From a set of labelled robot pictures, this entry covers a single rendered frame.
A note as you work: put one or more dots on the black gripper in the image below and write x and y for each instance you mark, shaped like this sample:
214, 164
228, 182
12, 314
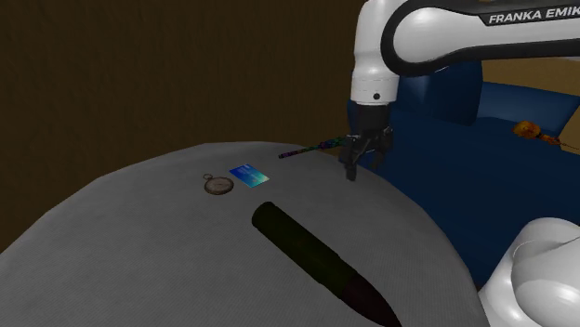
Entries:
371, 118

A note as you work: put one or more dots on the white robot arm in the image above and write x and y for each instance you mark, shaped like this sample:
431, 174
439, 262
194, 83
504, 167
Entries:
374, 54

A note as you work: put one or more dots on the multicoloured thin pen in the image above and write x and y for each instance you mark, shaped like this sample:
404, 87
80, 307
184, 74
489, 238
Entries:
308, 149

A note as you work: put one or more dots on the blue sofa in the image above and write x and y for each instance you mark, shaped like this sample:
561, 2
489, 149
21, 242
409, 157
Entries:
462, 181

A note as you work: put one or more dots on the blue plastic card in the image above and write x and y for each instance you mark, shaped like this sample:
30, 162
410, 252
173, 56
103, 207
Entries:
249, 175

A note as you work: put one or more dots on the round brass pocket watch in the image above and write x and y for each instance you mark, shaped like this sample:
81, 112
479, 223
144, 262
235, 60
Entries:
219, 184

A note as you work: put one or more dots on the orange brown lumpy object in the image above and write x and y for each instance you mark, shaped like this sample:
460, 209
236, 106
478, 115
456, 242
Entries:
528, 129

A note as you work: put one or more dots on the grey fabric ottoman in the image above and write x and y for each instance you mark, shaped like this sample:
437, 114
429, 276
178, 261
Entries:
158, 253

